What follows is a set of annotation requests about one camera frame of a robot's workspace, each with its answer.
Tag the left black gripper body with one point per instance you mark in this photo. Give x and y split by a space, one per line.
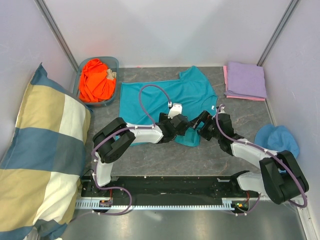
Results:
164 119

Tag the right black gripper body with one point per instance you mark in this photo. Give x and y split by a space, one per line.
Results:
210 130

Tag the teal t shirt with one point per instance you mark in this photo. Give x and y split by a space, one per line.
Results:
192 90

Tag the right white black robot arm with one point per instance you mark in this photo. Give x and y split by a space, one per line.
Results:
280 176

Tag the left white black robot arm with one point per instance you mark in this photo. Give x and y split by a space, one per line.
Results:
110 143

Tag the folded purple t shirt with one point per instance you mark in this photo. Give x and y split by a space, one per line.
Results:
246 80

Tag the folded pink t shirt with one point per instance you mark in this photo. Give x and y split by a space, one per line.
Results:
225 75

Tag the blue bucket hat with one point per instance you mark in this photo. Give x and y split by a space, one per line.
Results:
277 138

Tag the beige crumpled cloth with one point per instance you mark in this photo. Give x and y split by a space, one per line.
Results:
111 75

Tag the orange t shirt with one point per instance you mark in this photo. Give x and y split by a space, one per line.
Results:
93 86

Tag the blue beige striped pillow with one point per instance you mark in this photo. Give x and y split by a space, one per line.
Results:
40 172

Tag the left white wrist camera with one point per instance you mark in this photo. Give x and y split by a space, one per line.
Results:
174 109

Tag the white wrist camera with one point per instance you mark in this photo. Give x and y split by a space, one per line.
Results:
174 109
220 109

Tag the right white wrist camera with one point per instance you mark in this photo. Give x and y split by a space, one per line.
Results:
220 109

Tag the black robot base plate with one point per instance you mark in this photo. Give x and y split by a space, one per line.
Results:
166 190

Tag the grey slotted cable duct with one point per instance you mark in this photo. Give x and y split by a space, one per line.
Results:
96 204

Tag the right aluminium frame post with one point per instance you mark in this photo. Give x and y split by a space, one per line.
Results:
288 13

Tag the aluminium frame post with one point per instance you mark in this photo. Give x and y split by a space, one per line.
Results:
288 13
45 11

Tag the left aluminium frame post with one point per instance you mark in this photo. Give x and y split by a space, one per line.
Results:
45 11

